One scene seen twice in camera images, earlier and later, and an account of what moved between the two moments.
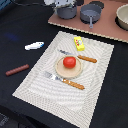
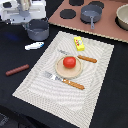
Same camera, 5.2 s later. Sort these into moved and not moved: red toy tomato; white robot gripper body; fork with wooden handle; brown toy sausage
Moved: white robot gripper body
Not moved: fork with wooden handle; red toy tomato; brown toy sausage
